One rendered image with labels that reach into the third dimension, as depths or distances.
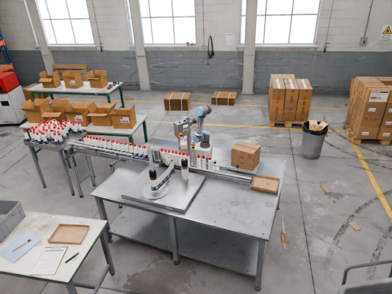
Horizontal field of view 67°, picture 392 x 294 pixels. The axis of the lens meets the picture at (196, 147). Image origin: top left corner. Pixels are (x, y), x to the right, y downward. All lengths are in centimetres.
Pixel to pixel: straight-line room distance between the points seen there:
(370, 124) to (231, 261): 411
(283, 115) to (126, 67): 517
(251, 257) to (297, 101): 409
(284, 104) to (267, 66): 230
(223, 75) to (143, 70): 246
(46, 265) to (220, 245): 187
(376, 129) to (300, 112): 150
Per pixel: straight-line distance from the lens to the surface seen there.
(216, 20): 872
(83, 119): 561
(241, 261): 360
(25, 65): 1171
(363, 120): 650
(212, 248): 371
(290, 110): 689
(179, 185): 354
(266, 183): 368
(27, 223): 373
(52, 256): 323
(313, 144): 573
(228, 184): 363
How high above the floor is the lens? 301
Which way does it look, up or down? 30 degrees down
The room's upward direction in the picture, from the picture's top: 3 degrees counter-clockwise
